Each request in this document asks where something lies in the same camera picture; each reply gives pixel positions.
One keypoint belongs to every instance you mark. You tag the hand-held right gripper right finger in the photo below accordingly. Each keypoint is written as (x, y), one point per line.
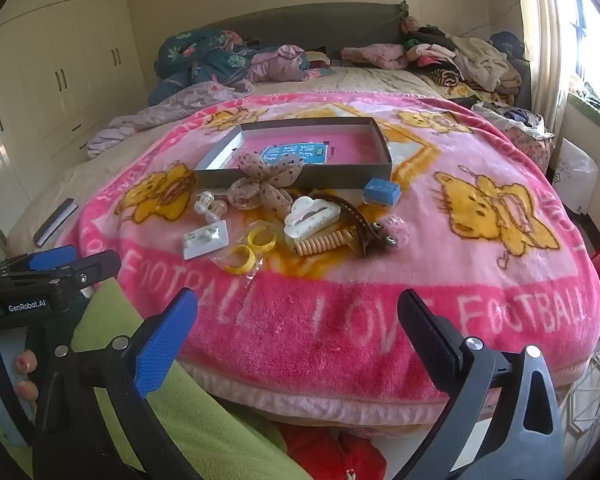
(425, 330)

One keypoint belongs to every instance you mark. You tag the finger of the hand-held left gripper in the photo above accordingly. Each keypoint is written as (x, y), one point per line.
(50, 259)
(95, 267)

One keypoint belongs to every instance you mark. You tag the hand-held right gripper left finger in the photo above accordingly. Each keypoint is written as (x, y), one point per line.
(162, 345)

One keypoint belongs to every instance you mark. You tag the pink pompom hair clip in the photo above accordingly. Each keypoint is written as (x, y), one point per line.
(397, 230)

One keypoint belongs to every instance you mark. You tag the brown hair claw clip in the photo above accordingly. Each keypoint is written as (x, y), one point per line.
(357, 222)

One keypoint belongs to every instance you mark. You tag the clear small hair claw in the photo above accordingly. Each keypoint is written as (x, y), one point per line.
(210, 205)

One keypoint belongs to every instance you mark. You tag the small blue box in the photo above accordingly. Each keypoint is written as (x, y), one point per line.
(380, 192)

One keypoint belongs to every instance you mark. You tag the grey cardboard box pink inside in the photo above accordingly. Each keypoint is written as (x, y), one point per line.
(335, 172)

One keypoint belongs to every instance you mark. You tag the polka dot mesh bow clip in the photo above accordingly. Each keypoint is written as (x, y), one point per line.
(270, 180)

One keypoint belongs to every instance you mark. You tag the person's left hand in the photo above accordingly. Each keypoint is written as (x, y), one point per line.
(26, 361)

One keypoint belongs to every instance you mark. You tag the black and white flat strip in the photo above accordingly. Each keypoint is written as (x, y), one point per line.
(55, 222)

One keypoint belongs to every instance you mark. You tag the pink printed blanket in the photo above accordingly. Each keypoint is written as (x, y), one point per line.
(430, 270)

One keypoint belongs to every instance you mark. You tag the earrings on clear card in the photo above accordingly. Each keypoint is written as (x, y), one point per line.
(205, 240)

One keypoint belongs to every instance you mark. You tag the green fleece clothing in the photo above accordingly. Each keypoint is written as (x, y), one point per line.
(230, 440)

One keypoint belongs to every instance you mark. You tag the yellow hoop earring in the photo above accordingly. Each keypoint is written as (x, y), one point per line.
(247, 262)
(252, 237)

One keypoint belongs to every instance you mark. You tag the red cloth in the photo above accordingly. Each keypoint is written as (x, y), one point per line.
(330, 455)

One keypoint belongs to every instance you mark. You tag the white cloud hair claw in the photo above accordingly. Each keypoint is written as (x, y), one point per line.
(310, 217)

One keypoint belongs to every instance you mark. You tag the pale purple sheet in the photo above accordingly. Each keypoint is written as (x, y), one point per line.
(180, 105)

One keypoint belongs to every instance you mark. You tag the cream wardrobe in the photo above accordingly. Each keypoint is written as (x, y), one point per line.
(55, 70)

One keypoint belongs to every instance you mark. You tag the white plastic bag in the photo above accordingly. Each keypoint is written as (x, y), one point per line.
(575, 175)

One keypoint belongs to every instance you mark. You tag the patterned bag of clothes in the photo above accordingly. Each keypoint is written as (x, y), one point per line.
(525, 135)

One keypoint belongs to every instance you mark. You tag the dark blue floral quilt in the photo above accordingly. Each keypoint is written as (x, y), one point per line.
(200, 60)

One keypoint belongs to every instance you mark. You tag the beige bed sheet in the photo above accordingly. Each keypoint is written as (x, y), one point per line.
(370, 82)

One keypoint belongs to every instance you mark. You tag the pile of clothes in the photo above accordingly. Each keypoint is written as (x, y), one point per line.
(475, 65)

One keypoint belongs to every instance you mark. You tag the pink and purple garment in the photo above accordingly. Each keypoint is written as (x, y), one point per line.
(280, 65)

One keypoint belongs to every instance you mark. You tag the pink fluffy garment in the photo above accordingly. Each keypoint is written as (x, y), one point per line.
(375, 55)

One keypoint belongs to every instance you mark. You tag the dark garment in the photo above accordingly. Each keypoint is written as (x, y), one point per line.
(512, 42)

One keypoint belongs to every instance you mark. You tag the grey bed headboard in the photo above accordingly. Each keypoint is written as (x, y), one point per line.
(305, 25)

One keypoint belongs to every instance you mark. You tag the cream curtain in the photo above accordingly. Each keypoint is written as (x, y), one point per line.
(545, 25)

